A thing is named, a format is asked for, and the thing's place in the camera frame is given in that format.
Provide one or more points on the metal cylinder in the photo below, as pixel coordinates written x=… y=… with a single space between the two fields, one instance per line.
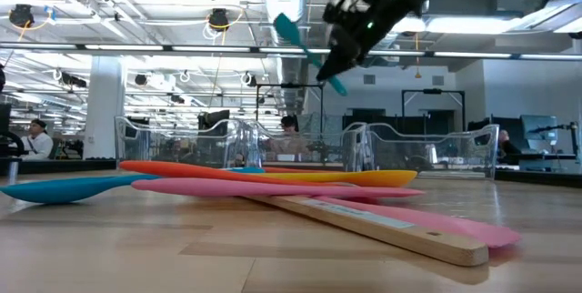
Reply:
x=13 y=172

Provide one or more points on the light blue silicone spatula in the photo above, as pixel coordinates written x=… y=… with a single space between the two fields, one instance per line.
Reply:
x=288 y=31

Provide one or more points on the person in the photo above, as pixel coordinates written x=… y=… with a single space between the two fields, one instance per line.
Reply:
x=38 y=143
x=288 y=124
x=507 y=145

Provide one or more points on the grey monitor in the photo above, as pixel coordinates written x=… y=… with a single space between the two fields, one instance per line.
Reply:
x=538 y=129

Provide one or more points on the yellow silicone spoon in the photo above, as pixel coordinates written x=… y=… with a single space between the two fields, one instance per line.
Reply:
x=386 y=178

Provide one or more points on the blue silicone spoon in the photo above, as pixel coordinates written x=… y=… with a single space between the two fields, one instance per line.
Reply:
x=68 y=189

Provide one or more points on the pink square-headed silicone spatula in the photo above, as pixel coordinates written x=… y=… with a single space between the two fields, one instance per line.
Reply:
x=227 y=188

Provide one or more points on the dark monitor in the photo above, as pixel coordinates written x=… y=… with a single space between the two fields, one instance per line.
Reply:
x=213 y=120

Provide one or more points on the orange wide silicone spatula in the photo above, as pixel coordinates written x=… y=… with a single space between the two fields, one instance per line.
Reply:
x=182 y=170

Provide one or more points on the white building column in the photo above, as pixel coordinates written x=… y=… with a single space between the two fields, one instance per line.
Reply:
x=104 y=83

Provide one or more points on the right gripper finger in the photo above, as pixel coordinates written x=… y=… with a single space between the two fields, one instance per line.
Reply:
x=342 y=38
x=343 y=61

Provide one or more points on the clear plastic bin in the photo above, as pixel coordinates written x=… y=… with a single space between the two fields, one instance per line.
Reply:
x=136 y=143
x=454 y=147
x=327 y=147

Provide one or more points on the black gantry frame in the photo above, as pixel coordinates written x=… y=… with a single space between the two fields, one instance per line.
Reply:
x=432 y=91

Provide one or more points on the pink round-headed silicone spatula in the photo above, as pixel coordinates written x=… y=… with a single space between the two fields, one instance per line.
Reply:
x=477 y=234

